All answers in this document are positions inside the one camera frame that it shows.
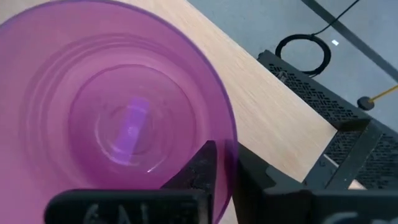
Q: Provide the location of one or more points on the black perforated metal frame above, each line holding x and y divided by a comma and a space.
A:
311, 93

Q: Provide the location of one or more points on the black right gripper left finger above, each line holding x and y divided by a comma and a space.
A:
140, 205

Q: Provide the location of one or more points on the black metal table frame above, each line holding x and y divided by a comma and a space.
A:
342, 155

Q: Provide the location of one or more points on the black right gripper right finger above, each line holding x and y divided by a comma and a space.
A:
280, 205

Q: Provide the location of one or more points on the purple translucent small bowl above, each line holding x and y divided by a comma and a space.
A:
93, 109

